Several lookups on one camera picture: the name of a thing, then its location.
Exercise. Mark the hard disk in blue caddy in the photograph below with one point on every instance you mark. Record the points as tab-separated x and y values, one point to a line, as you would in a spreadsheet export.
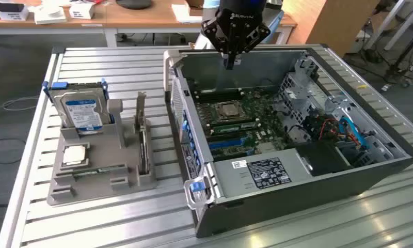
82	111

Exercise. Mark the grey power supply unit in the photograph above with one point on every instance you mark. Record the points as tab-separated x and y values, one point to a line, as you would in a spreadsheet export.
261	173

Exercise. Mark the white paper sheets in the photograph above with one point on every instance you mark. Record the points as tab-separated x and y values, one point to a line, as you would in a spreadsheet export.
185	14

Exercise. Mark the spare green RAM stick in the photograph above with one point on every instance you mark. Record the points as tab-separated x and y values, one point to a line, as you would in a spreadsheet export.
96	171

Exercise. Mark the white stacked packaging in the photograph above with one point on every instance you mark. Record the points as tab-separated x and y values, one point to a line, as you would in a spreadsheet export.
49	15

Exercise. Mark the wooden top office desk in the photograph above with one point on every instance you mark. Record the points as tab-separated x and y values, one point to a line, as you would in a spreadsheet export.
141	18
85	22

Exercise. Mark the black wheeled stand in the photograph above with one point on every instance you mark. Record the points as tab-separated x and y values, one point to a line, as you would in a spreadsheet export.
398	60

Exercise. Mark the installed green RAM stick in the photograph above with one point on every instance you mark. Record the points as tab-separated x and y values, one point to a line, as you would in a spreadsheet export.
233	127

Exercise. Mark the black plastic shroud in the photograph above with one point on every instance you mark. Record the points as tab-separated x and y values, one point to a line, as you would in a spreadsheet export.
321	157

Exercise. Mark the metal CPU socket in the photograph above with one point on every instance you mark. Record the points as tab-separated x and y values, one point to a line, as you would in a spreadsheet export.
230	111

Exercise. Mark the spare CPU chip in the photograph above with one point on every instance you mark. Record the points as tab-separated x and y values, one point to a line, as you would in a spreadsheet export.
74	155

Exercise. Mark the small white printed box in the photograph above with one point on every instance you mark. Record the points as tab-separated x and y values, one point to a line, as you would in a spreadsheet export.
82	10

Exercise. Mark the black round object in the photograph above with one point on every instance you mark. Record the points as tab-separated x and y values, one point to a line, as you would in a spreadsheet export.
133	3

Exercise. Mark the Nvidia graphics card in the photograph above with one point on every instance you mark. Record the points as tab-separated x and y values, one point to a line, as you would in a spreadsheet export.
141	124

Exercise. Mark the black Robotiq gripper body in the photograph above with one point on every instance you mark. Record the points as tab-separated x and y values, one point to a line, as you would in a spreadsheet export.
240	13

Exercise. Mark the white metal table frame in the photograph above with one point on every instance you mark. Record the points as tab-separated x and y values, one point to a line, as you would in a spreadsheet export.
404	23

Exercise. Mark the white box with black lid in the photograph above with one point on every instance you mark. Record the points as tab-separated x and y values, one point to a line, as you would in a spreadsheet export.
12	11

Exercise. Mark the green motherboard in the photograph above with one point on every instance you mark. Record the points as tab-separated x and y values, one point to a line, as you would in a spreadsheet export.
265	134

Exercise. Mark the open black PC case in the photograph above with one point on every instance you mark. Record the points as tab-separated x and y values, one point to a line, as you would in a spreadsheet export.
296	206

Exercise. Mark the grey printed parts rack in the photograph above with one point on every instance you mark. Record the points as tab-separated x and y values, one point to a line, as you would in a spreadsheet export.
106	160

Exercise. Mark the wooden cabinet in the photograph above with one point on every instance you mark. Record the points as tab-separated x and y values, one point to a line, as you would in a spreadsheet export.
333	25

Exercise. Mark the metal disk bay cage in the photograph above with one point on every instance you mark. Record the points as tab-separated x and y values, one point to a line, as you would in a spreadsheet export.
306	103

